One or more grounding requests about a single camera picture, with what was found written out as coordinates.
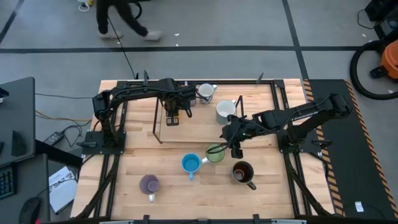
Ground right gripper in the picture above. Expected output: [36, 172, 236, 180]
[206, 115, 262, 154]

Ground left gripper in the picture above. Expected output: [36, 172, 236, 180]
[160, 79, 210, 119]

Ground green and white mug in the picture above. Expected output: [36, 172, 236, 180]
[200, 143, 226, 165]

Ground white mug blue pattern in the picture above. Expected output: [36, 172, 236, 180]
[198, 82, 218, 105]

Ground dark speckled brown mug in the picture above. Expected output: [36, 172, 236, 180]
[231, 161, 257, 191]

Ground purple and white ribbed mug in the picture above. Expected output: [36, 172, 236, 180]
[139, 174, 160, 203]

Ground person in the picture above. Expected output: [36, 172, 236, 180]
[95, 0, 163, 42]

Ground black mat hazard stripes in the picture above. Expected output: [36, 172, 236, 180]
[303, 78, 398, 220]

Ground black power adapter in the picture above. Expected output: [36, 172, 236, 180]
[43, 131, 65, 146]

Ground orange vacuum cleaner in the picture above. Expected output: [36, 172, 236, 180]
[349, 39, 398, 101]

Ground white booklet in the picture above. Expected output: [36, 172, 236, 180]
[48, 166, 78, 215]

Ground dark grey desk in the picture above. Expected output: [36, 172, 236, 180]
[0, 77, 36, 167]

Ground orange and black shop vacuum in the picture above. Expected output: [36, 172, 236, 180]
[369, 39, 398, 80]

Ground black computer mouse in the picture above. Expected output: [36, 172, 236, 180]
[18, 197, 42, 224]

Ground black keyboard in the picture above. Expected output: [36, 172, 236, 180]
[0, 164, 17, 200]

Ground black equipment case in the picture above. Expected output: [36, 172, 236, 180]
[364, 0, 398, 22]
[374, 17, 398, 41]

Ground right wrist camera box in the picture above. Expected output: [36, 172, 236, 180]
[230, 146, 244, 159]

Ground wooden shelf black metal frame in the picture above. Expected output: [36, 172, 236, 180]
[151, 93, 246, 145]

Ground black metal rig frame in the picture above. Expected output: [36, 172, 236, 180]
[73, 70, 335, 224]

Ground black floor cable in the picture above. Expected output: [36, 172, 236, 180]
[35, 92, 94, 100]
[107, 15, 139, 80]

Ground black cable coil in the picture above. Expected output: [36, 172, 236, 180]
[129, 1, 143, 20]

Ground yellow floor cable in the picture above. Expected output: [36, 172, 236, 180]
[35, 110, 93, 123]

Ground white cable loop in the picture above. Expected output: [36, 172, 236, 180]
[76, 0, 91, 12]

